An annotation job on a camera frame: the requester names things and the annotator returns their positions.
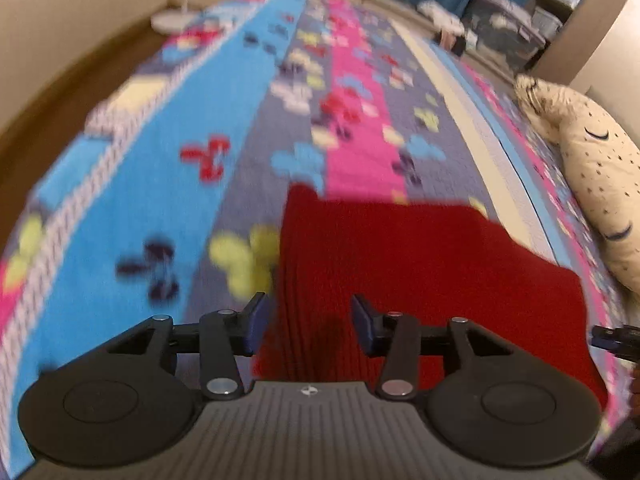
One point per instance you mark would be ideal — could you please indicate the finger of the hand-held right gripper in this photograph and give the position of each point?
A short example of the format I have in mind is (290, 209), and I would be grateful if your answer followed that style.
(617, 340)

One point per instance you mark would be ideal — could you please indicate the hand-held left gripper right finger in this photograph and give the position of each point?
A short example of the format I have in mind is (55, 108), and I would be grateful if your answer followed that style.
(363, 326)

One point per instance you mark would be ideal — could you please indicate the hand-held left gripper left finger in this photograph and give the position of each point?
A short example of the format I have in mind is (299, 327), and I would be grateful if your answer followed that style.
(257, 323)

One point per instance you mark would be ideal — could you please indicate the red knitted sweater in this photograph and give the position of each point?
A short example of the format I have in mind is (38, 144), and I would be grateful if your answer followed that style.
(425, 270)

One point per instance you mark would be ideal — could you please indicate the white clothes pile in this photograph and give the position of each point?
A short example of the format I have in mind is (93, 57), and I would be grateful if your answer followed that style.
(440, 14)

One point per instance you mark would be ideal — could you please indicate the star print cream pillow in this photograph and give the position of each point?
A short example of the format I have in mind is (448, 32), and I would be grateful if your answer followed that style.
(595, 160)

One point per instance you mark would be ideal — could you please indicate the floral striped blanket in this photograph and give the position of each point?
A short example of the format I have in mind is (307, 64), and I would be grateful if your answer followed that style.
(175, 160)

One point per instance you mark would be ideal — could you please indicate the dark chair with pink cloth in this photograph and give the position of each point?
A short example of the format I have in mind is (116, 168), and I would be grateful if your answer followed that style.
(454, 41)

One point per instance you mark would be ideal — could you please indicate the white plastic container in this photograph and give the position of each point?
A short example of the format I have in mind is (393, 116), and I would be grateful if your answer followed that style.
(547, 24)

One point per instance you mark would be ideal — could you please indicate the clear plastic storage box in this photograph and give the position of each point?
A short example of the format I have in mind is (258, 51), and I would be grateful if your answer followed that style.
(505, 32)

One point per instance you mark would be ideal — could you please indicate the wooden bookshelf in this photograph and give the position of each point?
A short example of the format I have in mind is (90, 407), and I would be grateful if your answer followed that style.
(575, 5)

